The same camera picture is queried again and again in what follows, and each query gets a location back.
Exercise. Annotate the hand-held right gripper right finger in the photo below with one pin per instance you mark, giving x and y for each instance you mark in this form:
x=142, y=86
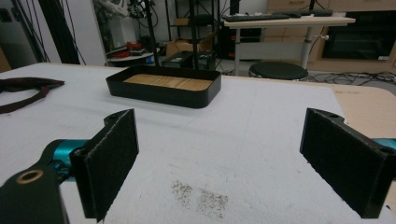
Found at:
x=345, y=158

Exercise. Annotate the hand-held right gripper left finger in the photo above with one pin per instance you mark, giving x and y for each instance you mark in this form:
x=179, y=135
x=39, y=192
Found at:
x=107, y=161

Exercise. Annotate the black tray with wooden bottom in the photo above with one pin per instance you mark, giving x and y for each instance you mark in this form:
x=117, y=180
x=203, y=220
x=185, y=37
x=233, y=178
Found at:
x=165, y=86

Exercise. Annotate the white table mat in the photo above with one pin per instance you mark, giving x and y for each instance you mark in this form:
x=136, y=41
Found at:
x=199, y=146

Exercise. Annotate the round white side table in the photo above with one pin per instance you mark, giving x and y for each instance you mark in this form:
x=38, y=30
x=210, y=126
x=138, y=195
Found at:
x=130, y=57

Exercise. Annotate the black round stool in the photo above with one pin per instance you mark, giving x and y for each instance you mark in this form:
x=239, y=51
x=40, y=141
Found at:
x=278, y=71

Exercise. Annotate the red object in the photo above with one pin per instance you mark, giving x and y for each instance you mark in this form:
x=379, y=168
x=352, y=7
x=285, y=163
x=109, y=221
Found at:
x=133, y=45

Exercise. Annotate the wooden cabinet with dark opening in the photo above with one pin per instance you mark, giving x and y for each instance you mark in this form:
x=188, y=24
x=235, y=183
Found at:
x=358, y=34

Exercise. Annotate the black equipment box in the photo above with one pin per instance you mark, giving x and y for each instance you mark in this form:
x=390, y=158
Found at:
x=186, y=59

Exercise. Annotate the black tripod stand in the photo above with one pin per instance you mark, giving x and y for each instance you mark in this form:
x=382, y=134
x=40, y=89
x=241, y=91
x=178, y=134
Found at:
x=152, y=31

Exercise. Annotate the cardboard box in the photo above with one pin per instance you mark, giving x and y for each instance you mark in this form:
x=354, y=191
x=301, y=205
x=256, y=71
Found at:
x=183, y=45

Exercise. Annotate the light wooden desk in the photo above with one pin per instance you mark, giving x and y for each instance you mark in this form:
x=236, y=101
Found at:
x=289, y=23

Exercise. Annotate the black metal shelf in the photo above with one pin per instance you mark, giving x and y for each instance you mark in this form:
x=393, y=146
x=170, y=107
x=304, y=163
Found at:
x=193, y=18

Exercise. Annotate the black keyboard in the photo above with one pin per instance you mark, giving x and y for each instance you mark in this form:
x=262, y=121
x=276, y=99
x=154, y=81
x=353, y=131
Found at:
x=255, y=17

